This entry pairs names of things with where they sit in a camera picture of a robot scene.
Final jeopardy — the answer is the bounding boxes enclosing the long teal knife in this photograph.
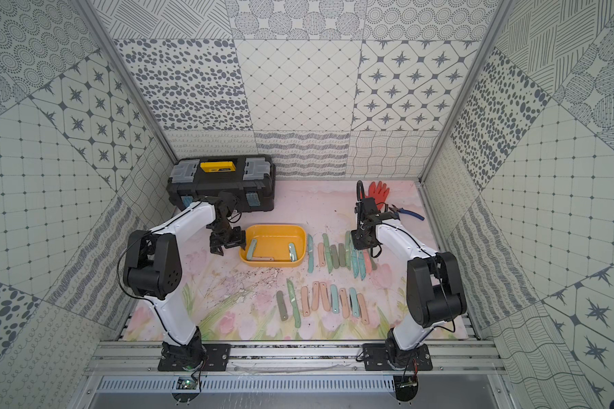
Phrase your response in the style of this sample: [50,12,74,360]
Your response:
[307,234,315,274]

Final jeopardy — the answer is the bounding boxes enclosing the floral pink table mat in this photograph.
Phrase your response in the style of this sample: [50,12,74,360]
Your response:
[119,180,470,342]

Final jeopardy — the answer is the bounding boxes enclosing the long green knife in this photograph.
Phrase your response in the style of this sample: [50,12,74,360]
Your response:
[287,279,301,329]

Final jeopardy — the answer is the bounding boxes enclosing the red work glove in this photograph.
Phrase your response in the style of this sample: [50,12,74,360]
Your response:
[367,181,390,205]

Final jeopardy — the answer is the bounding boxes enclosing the pale pink knife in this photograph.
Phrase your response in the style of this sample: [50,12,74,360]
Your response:
[310,281,320,312]

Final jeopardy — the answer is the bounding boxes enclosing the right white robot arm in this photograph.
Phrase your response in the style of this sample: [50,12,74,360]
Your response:
[351,181,467,369]

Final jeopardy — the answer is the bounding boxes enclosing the green sheath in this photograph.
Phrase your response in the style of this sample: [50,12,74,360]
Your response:
[330,245,340,269]

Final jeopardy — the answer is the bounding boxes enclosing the yellow plastic storage box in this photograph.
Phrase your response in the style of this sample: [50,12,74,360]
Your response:
[239,224,307,268]

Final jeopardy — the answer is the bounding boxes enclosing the black plastic toolbox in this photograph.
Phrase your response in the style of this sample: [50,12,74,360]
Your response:
[166,154,276,213]

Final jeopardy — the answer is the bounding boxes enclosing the grey green fruit knife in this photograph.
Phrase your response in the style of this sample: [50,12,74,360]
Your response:
[338,243,347,268]

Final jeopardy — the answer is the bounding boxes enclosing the light teal folding knife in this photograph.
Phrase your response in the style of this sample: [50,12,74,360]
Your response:
[288,243,298,262]

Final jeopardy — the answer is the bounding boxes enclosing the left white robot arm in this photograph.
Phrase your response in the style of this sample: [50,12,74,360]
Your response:
[121,192,247,370]

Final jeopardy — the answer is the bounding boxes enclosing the beige pink knife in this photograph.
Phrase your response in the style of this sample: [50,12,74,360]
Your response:
[300,286,311,317]

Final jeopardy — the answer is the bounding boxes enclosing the salmon pink knife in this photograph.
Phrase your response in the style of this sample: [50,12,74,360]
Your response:
[363,250,373,274]

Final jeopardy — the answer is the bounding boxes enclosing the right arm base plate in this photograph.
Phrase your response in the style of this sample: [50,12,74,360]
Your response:
[357,343,433,372]

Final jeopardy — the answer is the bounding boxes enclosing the blue handled pliers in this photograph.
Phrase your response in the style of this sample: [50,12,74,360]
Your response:
[388,204,425,221]

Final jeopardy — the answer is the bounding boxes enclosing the aluminium frame rail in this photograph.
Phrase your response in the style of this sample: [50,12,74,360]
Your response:
[85,340,507,376]

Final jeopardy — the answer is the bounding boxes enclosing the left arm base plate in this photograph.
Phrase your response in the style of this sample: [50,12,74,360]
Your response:
[158,342,232,372]

